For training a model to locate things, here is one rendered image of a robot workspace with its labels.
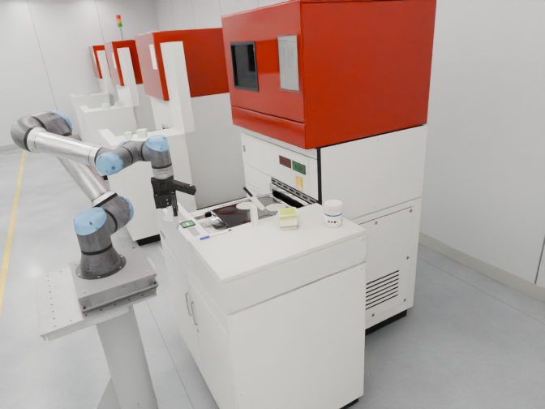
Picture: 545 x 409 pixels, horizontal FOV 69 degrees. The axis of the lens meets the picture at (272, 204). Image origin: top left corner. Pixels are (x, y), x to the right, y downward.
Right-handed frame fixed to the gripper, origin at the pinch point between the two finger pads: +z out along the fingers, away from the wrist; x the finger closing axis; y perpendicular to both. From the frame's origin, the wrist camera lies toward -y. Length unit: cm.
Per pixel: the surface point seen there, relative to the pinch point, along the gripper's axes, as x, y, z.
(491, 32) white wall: -77, -201, -52
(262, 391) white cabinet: 40, -21, 59
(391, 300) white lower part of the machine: -18, -111, 85
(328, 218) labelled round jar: 16, -58, 2
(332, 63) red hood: -17, -73, -52
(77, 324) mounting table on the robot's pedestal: 26, 39, 20
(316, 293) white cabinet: 31, -47, 25
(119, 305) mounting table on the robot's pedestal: 20.9, 25.3, 19.3
